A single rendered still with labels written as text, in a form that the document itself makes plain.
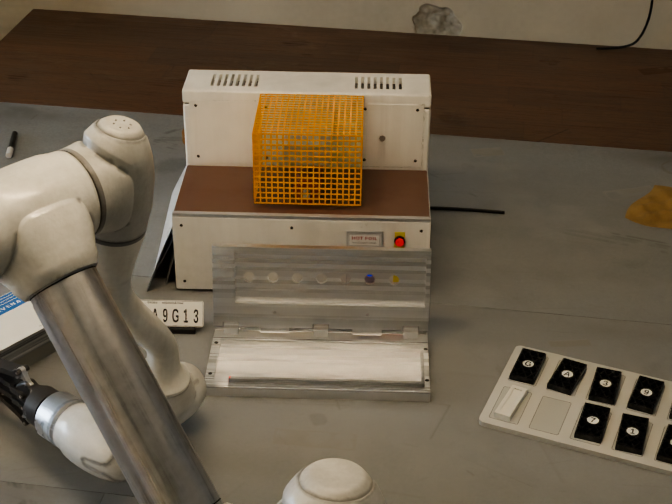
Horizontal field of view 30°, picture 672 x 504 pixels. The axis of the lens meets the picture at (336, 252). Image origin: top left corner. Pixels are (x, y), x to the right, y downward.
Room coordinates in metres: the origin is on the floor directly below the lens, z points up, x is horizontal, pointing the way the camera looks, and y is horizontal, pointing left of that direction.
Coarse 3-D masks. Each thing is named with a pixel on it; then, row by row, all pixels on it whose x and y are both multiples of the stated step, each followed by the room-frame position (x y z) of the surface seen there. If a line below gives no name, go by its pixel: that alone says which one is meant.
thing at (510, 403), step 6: (510, 390) 1.94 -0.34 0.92; (516, 390) 1.94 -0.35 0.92; (522, 390) 1.94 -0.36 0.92; (510, 396) 1.92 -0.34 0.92; (516, 396) 1.92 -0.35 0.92; (522, 396) 1.92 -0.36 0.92; (504, 402) 1.90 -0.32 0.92; (510, 402) 1.91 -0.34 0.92; (516, 402) 1.90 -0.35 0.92; (498, 408) 1.88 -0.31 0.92; (504, 408) 1.89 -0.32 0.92; (510, 408) 1.88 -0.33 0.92; (516, 408) 1.89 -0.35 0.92; (498, 414) 1.87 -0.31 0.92; (504, 414) 1.87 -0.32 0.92; (510, 414) 1.87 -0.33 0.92
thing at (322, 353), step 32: (224, 352) 2.06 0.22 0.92; (256, 352) 2.06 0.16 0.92; (288, 352) 2.06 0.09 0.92; (320, 352) 2.06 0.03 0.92; (352, 352) 2.06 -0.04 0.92; (384, 352) 2.07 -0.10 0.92; (416, 352) 2.07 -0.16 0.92; (224, 384) 1.95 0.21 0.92; (256, 384) 1.95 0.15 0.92; (288, 384) 1.95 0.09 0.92; (320, 384) 1.95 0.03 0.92
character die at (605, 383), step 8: (600, 368) 2.02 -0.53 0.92; (600, 376) 1.99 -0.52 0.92; (608, 376) 1.99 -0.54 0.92; (616, 376) 1.99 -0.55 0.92; (592, 384) 1.96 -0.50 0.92; (600, 384) 1.96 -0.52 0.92; (608, 384) 1.96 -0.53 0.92; (616, 384) 1.97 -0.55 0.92; (592, 392) 1.94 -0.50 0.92; (600, 392) 1.94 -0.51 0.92; (608, 392) 1.95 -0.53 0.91; (616, 392) 1.94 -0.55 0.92; (592, 400) 1.93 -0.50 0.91; (600, 400) 1.92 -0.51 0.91; (608, 400) 1.92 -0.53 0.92
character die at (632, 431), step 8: (624, 416) 1.87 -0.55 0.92; (632, 416) 1.86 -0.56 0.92; (624, 424) 1.85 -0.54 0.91; (632, 424) 1.84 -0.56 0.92; (640, 424) 1.84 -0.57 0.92; (624, 432) 1.82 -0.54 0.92; (632, 432) 1.82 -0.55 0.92; (640, 432) 1.82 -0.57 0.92; (624, 440) 1.80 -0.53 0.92; (632, 440) 1.80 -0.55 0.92; (640, 440) 1.80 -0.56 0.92; (616, 448) 1.78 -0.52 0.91; (624, 448) 1.78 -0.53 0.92; (632, 448) 1.77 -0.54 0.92; (640, 448) 1.77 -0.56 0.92
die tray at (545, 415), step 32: (544, 352) 2.08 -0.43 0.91; (512, 384) 1.98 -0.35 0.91; (544, 384) 1.98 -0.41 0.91; (480, 416) 1.87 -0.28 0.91; (512, 416) 1.88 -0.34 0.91; (544, 416) 1.88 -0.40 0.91; (576, 416) 1.88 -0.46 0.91; (640, 416) 1.88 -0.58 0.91; (576, 448) 1.79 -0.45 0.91; (608, 448) 1.78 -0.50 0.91
